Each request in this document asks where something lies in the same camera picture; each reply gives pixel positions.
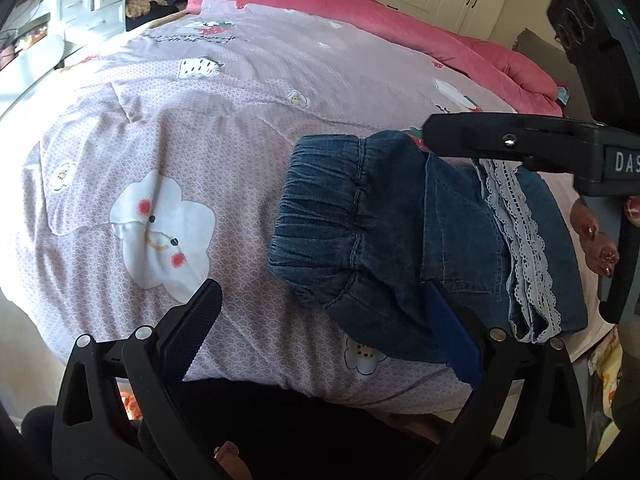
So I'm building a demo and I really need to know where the person's right hand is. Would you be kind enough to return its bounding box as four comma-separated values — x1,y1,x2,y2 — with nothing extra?
570,197,622,279

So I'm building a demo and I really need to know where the grey quilted headboard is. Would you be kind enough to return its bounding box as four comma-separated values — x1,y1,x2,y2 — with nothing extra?
515,27,586,121

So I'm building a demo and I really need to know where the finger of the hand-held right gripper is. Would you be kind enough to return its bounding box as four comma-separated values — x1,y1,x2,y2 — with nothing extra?
422,112,604,173

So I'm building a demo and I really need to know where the person's left hand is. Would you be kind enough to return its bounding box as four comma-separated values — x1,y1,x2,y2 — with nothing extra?
214,440,253,480

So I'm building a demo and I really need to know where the white drawer cabinet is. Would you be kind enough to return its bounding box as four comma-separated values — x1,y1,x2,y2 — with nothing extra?
50,0,128,43

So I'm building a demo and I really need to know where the pink quilt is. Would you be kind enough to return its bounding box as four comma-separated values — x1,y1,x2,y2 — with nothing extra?
186,0,566,117

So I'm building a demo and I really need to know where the blue denim pants lace trim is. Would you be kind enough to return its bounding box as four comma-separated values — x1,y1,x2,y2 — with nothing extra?
266,130,590,363

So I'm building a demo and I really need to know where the white desk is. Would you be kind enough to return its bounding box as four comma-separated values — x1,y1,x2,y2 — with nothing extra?
0,35,66,111

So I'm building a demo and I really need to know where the yellow patterned cloth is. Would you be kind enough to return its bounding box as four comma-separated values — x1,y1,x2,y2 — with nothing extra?
587,330,632,441

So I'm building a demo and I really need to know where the red patterned rug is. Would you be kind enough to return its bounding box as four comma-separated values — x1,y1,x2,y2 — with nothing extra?
117,380,144,422

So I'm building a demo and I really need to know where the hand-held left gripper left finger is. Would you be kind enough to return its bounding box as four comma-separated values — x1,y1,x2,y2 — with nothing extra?
51,278,236,480

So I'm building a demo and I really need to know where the pink printed bed sheet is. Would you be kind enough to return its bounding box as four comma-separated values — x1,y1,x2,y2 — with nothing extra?
0,0,621,416

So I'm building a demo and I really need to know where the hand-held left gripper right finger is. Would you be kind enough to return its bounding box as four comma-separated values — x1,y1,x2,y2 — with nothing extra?
419,280,589,480

